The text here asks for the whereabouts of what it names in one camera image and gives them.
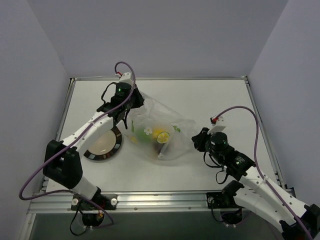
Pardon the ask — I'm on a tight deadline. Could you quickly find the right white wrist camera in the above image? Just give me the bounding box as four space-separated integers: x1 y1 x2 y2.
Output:
207 116 226 135

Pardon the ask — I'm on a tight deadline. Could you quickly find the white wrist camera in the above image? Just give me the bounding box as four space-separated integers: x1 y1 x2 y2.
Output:
207 116 226 135
115 72 134 86

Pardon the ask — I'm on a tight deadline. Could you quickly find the dark red fake fruit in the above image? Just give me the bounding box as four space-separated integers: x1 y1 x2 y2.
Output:
152 141 169 156

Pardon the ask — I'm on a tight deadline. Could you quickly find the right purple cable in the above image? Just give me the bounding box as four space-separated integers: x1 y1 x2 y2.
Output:
214 106 313 240

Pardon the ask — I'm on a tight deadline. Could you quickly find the clear plastic bag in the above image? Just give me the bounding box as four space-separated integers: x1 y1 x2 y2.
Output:
123 93 197 161

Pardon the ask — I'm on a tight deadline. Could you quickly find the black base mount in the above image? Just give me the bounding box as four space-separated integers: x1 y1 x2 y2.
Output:
206 191 241 209
70 194 118 211

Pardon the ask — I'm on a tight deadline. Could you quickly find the green fake lime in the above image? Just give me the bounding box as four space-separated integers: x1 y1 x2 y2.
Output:
134 126 153 144

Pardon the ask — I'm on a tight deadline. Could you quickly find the yellow fake lemon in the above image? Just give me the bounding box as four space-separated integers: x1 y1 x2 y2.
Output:
151 127 167 139

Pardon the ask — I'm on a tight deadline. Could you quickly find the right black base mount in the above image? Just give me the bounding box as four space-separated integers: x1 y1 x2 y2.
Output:
206 191 241 209

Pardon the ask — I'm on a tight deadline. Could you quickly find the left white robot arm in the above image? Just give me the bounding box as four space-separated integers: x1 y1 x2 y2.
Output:
43 82 144 210

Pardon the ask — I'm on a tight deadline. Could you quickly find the aluminium front rail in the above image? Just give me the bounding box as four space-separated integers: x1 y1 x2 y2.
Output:
27 188 300 213

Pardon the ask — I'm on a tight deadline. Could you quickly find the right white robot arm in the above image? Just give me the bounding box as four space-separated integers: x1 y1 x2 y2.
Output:
191 127 320 240

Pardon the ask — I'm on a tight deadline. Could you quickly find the round plate with dark rim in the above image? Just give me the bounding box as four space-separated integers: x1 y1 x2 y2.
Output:
84 126 123 162

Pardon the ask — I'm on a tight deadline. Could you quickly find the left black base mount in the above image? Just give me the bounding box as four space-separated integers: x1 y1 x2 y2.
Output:
70 194 118 211

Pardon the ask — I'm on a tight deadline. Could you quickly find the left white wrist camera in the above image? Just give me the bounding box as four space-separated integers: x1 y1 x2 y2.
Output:
115 72 134 86

